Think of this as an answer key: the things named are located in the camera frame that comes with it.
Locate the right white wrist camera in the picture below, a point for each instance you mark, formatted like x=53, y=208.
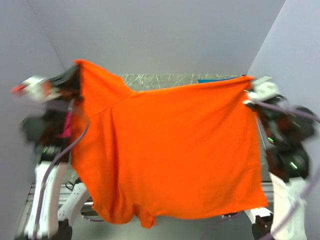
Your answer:
x=263, y=89

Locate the magenta crumpled t shirt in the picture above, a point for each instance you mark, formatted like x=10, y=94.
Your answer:
x=66, y=132

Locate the aluminium frame rail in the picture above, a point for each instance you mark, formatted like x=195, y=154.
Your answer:
x=65, y=192

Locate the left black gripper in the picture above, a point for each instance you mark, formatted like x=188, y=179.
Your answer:
x=71, y=79

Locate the orange t shirt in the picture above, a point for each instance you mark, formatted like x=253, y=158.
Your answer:
x=187, y=152

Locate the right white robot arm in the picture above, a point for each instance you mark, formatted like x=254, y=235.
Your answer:
x=289, y=170

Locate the blue folded t shirt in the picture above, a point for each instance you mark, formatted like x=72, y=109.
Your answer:
x=201, y=81

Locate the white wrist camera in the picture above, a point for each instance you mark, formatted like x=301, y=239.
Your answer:
x=263, y=89
x=36, y=88

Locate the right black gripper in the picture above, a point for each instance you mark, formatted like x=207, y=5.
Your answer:
x=275, y=97

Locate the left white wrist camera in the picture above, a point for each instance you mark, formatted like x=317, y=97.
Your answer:
x=36, y=88

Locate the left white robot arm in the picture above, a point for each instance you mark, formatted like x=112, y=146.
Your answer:
x=51, y=134

